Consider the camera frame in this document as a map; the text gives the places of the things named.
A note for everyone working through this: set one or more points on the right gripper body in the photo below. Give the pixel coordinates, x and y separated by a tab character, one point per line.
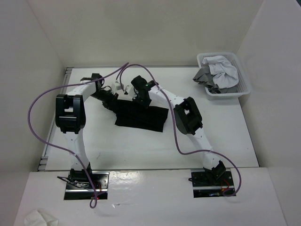
144	102

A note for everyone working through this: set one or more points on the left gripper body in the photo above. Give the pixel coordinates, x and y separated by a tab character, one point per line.
107	98

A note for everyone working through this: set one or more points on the black skirt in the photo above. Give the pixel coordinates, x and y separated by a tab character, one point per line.
133	115

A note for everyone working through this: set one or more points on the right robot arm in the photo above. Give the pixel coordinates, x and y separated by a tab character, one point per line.
186	119

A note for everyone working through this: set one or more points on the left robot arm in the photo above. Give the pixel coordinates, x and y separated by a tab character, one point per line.
70	118

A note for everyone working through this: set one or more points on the grey skirt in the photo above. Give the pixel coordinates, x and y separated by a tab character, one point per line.
205	78

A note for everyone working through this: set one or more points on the white skirt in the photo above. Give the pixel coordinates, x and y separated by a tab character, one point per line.
225	75

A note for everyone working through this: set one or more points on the white plastic laundry basket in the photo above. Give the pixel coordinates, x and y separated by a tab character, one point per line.
243	86

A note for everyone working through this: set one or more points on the white crumpled cloth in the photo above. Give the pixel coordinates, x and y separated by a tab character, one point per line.
40	218

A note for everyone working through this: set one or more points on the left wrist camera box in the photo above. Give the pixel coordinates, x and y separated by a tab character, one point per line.
116	86

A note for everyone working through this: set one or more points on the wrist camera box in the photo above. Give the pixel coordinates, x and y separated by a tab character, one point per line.
129	90
116	86

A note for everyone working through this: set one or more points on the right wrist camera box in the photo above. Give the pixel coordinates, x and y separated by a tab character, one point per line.
129	90

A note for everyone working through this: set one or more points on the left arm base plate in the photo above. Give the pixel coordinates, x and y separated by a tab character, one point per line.
77	190

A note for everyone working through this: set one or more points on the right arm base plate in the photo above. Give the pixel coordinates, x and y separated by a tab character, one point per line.
202	187

